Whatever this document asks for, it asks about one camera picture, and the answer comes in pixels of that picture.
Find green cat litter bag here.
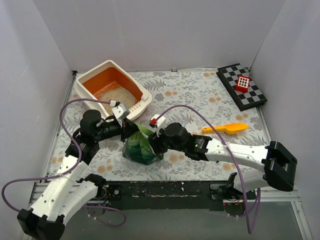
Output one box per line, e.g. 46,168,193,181
122,124,164,165

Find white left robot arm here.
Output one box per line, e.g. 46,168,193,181
17,106,138,240

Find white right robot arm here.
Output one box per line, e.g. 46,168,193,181
148,123,298,199

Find white and orange litter box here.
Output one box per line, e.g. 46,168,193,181
75,60,153,121

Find yellow plastic litter scoop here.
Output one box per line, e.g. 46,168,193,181
214,123,249,135

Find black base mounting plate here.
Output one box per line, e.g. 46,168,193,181
87,180,245,215

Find floral patterned table mat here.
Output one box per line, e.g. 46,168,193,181
47,69,279,181

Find black and grey checkerboard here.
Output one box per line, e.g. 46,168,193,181
217,63,268,111

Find red grid block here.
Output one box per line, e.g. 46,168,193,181
235,74,251,93

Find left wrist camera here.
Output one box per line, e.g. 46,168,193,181
109,100,130,120

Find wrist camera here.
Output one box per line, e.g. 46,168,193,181
149,114,166,135
109,100,130,120

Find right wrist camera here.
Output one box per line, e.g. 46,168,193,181
149,114,166,135

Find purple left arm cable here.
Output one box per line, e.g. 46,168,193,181
1,98,127,228

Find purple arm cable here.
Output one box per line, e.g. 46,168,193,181
156,104,261,235
1,98,127,228

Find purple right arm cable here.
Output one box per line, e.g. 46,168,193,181
156,104,261,235

